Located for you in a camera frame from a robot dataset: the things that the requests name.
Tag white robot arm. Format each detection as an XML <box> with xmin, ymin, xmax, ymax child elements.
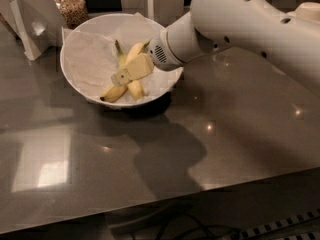
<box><xmin>147</xmin><ymin>0</ymin><xmax>320</xmax><ymax>95</ymax></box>

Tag white bowl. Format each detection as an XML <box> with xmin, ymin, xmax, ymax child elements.
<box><xmin>59</xmin><ymin>12</ymin><xmax>184</xmax><ymax>109</ymax></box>

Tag white stand left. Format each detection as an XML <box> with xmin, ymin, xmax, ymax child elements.
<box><xmin>0</xmin><ymin>0</ymin><xmax>66</xmax><ymax>61</ymax></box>

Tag white paper liner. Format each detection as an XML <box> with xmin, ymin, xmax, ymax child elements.
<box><xmin>60</xmin><ymin>13</ymin><xmax>183</xmax><ymax>109</ymax></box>

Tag white stand centre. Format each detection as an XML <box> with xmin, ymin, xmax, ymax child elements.
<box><xmin>121</xmin><ymin>0</ymin><xmax>184</xmax><ymax>26</ymax></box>

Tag small yellow banana with sticker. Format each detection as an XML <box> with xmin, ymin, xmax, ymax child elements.
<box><xmin>100</xmin><ymin>41</ymin><xmax>127</xmax><ymax>103</ymax></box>

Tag large yellow banana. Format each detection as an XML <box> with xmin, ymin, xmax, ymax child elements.
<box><xmin>125</xmin><ymin>42</ymin><xmax>153</xmax><ymax>100</ymax></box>

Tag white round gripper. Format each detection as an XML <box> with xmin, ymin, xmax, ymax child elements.
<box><xmin>112</xmin><ymin>28</ymin><xmax>183</xmax><ymax>85</ymax></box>

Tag glass jar of grains left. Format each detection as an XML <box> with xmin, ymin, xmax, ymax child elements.
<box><xmin>54</xmin><ymin>0</ymin><xmax>89</xmax><ymax>29</ymax></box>

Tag white stand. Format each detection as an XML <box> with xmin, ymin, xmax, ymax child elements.
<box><xmin>0</xmin><ymin>0</ymin><xmax>66</xmax><ymax>61</ymax></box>
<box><xmin>121</xmin><ymin>0</ymin><xmax>184</xmax><ymax>26</ymax></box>

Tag black white striped strip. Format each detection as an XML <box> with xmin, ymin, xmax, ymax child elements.
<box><xmin>216</xmin><ymin>208</ymin><xmax>320</xmax><ymax>240</ymax></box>

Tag black cables under table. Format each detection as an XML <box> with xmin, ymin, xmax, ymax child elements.
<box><xmin>129</xmin><ymin>207</ymin><xmax>244</xmax><ymax>240</ymax></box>

